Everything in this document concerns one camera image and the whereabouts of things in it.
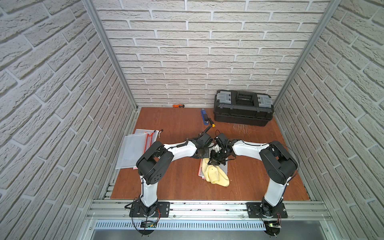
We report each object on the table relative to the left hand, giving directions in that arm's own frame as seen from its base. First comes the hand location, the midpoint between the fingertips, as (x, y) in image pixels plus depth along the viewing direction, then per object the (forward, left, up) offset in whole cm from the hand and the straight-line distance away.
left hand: (206, 152), depth 93 cm
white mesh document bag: (-10, -10, 0) cm, 14 cm away
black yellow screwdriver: (+25, -5, 0) cm, 26 cm away
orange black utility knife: (+44, +20, -1) cm, 48 cm away
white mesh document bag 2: (+13, +38, -1) cm, 40 cm away
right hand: (-7, -2, -1) cm, 7 cm away
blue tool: (+29, 0, +1) cm, 29 cm away
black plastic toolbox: (+25, -25, +16) cm, 39 cm away
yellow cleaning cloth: (-14, -3, +2) cm, 15 cm away
